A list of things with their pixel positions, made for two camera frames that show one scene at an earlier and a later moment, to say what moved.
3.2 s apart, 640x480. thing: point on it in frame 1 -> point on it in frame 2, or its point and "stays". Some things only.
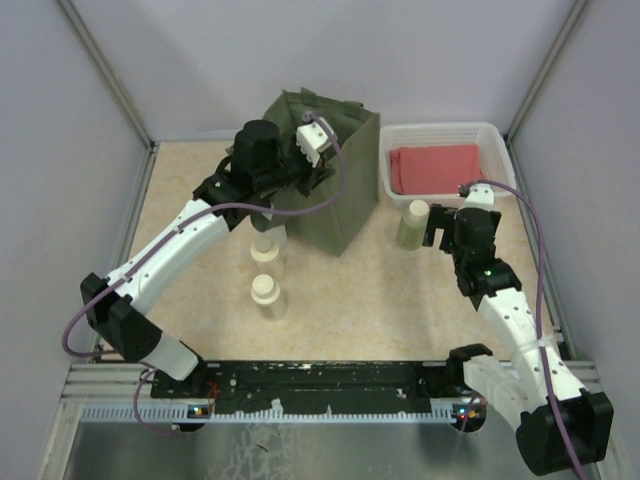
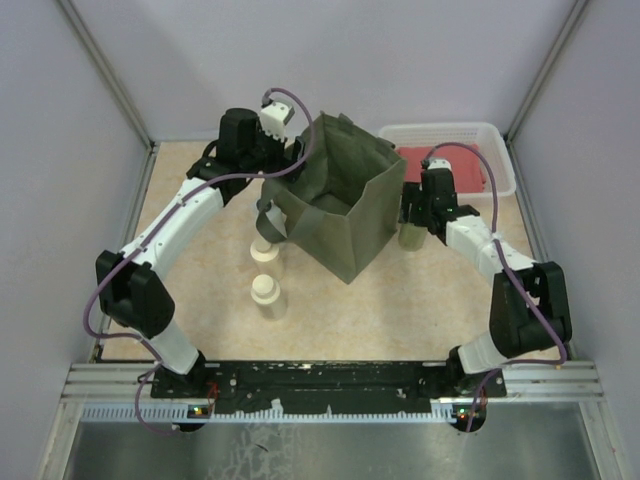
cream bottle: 265,254 stays
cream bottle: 412,225 stays
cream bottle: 267,295 stays
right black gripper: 439,215 -> 409,207
